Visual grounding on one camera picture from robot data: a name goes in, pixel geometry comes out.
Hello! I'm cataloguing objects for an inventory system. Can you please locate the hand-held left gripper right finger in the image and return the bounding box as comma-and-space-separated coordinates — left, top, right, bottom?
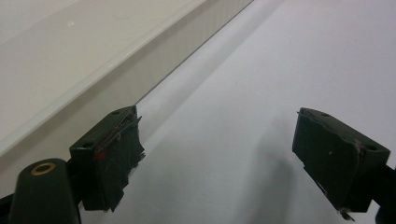
291, 106, 391, 222

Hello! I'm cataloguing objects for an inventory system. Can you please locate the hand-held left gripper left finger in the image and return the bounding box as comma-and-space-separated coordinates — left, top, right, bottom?
68, 105, 146, 213

